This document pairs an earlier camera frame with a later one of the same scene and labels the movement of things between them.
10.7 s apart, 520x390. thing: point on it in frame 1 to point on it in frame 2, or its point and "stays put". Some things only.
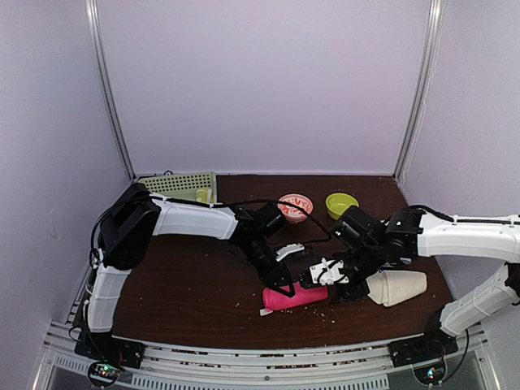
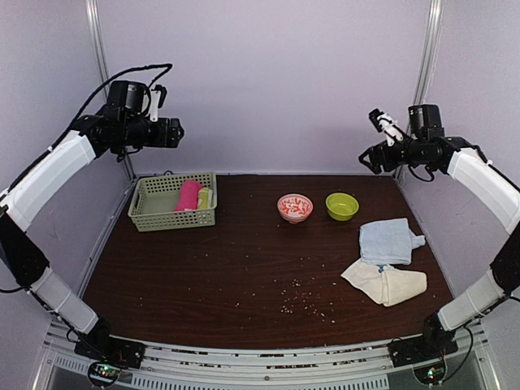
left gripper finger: (270, 279) to (172, 142)
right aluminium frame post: (422, 85) stays put
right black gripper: (349, 295) to (375, 166)
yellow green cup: (205, 195) stays put
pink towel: (273, 299) to (188, 194)
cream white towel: (390, 288) stays put
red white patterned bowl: (293, 214) stays put
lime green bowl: (337, 203) stays put
